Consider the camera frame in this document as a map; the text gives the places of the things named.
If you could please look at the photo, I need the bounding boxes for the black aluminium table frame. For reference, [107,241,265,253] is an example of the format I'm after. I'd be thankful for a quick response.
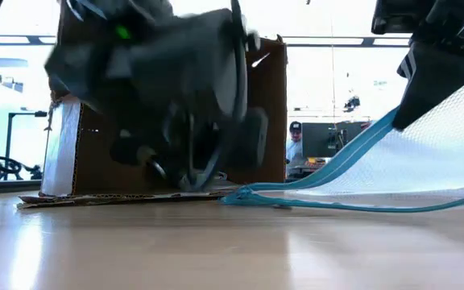
[0,179,43,196]

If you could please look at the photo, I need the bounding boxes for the person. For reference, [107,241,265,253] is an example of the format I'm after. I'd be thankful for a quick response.
[284,120,312,180]

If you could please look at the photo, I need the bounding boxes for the black looped cables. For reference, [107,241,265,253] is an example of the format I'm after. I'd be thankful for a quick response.
[0,151,44,181]

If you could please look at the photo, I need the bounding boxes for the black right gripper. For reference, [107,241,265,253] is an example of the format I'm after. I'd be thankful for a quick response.
[371,0,464,131]

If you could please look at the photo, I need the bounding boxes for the mesh zip pouch blue trim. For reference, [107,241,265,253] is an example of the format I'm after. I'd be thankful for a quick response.
[220,70,464,214]

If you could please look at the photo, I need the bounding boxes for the black monitor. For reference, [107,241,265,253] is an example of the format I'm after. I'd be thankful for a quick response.
[300,122,338,160]

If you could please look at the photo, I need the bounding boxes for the black ceiling rail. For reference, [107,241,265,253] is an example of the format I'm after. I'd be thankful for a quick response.
[0,35,412,47]

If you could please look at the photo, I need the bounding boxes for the brown cardboard box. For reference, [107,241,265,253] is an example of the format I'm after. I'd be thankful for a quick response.
[17,0,289,211]

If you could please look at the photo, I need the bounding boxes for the black metal stand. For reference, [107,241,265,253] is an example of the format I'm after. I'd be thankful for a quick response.
[5,110,48,181]

